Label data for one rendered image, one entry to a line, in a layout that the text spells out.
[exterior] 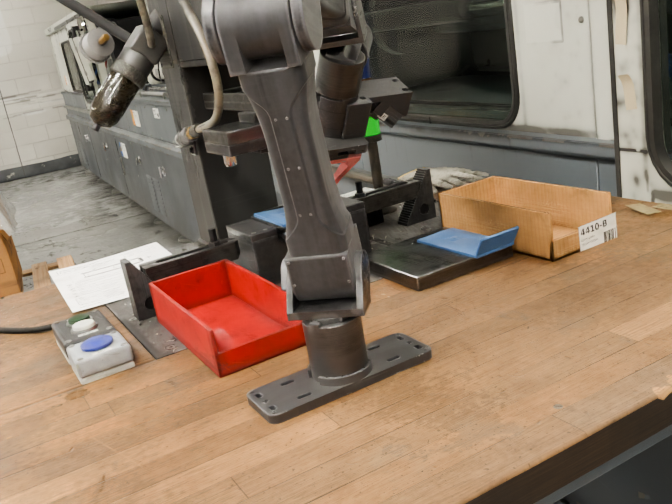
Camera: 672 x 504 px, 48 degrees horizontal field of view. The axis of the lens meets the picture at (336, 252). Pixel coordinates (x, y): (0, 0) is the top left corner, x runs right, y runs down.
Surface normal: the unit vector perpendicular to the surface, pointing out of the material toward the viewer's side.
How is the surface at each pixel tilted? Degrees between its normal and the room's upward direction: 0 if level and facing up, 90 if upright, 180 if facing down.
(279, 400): 0
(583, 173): 90
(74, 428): 0
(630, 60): 90
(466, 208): 90
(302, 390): 0
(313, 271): 104
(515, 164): 90
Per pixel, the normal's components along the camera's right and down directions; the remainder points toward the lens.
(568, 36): -0.88, 0.27
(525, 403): -0.16, -0.94
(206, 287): 0.49, 0.18
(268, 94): -0.17, 0.54
